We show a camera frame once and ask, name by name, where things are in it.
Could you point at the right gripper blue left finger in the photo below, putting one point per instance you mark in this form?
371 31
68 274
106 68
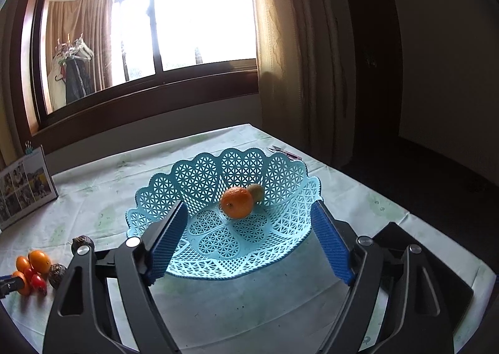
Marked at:
161 241

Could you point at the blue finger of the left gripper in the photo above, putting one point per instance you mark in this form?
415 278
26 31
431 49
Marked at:
8 284

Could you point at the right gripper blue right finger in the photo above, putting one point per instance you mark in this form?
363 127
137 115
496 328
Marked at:
336 250

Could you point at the large orange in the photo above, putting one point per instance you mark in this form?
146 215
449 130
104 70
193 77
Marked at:
25 288

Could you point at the red cherry tomato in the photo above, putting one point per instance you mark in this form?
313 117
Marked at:
29 272
38 284

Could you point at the small smooth orange tangerine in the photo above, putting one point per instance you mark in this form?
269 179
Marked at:
40 261

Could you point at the dark passion fruit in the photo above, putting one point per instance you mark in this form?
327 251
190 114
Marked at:
56 274
80 241

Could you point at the brown kiwi fruit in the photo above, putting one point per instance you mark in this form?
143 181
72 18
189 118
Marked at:
257 192

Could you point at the light blue lattice basket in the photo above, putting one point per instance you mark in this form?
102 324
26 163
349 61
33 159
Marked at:
213 246

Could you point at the white green patterned tablecloth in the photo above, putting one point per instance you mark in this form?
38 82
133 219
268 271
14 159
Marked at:
249 275

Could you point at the photo collage board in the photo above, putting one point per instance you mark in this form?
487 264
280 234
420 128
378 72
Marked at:
26 185

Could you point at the pens on table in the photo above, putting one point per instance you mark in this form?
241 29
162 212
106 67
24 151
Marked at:
289 154

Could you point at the green binder clip right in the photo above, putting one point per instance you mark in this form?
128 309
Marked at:
28 147

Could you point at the beige curtain right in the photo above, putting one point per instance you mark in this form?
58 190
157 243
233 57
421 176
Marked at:
307 79

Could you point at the dark wooden window frame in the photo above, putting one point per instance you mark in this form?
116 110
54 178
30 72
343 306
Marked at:
166 91

